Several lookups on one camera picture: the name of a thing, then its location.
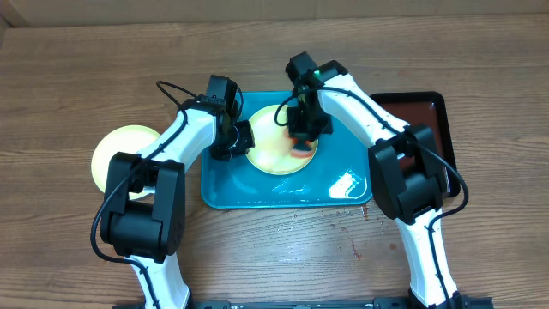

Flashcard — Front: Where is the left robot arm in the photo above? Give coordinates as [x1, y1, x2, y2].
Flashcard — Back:
[90, 95, 253, 308]

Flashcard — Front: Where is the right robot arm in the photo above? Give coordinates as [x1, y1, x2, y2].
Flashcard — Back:
[283, 53, 462, 308]

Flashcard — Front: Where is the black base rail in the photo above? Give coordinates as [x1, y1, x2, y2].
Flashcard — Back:
[112, 295, 494, 309]

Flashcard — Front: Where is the yellow-green plate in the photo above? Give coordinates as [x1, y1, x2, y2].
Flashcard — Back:
[91, 125, 160, 192]
[246, 105, 318, 175]

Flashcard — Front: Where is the teal plastic tray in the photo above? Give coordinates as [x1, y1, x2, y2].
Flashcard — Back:
[201, 118, 372, 209]

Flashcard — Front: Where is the black tray with red water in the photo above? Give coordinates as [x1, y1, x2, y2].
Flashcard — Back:
[369, 90, 462, 199]

